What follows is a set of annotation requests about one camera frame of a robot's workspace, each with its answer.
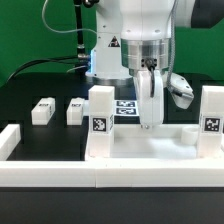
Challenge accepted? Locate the white U-shaped fence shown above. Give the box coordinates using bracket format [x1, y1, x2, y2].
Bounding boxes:
[0, 124, 224, 188]

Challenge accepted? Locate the black cable bundle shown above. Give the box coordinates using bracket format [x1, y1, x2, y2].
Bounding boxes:
[6, 55, 92, 83]

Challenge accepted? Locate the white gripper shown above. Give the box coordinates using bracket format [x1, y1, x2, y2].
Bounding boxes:
[134, 70, 164, 126]

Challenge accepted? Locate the fiducial marker sheet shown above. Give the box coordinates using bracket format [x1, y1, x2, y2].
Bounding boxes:
[82, 99, 141, 118]

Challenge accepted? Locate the grey braided camera cable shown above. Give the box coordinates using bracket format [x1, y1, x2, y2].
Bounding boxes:
[165, 0, 180, 88]

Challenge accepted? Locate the white desk top tray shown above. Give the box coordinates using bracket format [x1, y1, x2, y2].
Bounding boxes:
[84, 123, 224, 165]

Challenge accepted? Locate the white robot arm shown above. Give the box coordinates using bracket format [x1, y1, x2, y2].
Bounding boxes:
[83, 0, 224, 127]

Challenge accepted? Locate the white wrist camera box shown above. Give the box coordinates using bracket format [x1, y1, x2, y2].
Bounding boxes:
[167, 73, 194, 109]

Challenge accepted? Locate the black corrugated hose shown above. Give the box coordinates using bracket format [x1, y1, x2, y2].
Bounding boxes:
[73, 0, 86, 58]

